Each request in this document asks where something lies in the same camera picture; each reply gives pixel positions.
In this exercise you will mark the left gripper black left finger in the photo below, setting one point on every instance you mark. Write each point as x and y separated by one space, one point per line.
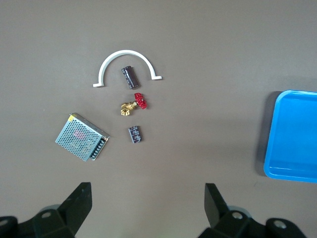
74 213

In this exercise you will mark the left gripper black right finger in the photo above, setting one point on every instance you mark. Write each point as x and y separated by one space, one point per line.
223 223

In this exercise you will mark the short dark cylindrical capacitor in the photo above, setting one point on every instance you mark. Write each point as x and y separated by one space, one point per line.
135 134

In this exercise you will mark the long dark cylindrical capacitor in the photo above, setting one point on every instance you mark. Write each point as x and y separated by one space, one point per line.
130 77

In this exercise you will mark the metal mesh power supply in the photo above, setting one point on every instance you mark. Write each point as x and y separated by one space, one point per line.
79 137

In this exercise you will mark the blue plastic tray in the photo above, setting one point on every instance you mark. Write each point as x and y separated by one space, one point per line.
294 136

